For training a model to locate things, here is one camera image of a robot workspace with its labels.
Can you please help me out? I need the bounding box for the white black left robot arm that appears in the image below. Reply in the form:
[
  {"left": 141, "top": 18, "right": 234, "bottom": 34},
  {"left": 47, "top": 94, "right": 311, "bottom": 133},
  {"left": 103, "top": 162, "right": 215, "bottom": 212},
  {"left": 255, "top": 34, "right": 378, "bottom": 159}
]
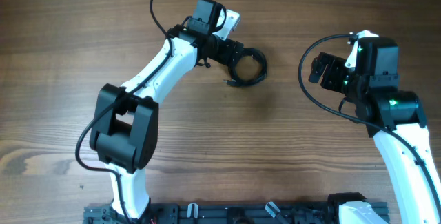
[{"left": 89, "top": 0, "right": 243, "bottom": 223}]

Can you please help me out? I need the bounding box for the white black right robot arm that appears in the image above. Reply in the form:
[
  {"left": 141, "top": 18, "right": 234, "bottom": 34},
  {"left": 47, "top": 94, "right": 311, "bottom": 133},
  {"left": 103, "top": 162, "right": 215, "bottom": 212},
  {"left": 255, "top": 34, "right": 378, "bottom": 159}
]
[{"left": 306, "top": 34, "right": 440, "bottom": 223}]

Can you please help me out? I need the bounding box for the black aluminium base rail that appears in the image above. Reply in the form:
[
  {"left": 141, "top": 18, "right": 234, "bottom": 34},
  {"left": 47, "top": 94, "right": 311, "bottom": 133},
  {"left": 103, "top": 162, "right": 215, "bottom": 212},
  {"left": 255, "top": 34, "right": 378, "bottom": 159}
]
[{"left": 83, "top": 202, "right": 338, "bottom": 224}]

